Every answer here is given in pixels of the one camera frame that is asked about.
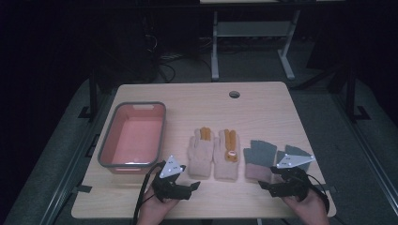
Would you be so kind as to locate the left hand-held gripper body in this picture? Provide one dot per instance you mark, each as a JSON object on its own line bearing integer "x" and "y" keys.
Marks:
{"x": 170, "y": 167}

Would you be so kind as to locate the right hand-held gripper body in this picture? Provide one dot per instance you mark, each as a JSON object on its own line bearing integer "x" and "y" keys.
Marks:
{"x": 292, "y": 181}

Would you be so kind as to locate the beige knit glove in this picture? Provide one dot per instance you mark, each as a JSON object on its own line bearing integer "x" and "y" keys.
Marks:
{"x": 200, "y": 153}

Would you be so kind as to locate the beige knit glove bear face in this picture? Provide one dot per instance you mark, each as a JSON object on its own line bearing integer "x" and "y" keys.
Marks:
{"x": 226, "y": 162}

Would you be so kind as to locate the pink basin with grey rim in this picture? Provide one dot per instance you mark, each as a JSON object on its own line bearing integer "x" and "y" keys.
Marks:
{"x": 137, "y": 140}

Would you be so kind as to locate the person's right hand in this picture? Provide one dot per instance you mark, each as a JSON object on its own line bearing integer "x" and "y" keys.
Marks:
{"x": 308, "y": 209}

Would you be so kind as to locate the person's left hand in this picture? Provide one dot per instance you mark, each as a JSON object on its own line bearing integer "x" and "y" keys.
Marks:
{"x": 155, "y": 209}

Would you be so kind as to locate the black metal stand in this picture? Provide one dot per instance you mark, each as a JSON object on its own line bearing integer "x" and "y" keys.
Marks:
{"x": 93, "y": 93}
{"x": 351, "y": 93}

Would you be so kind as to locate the white metal table frame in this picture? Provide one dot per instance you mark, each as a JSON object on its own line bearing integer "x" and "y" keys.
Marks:
{"x": 250, "y": 29}

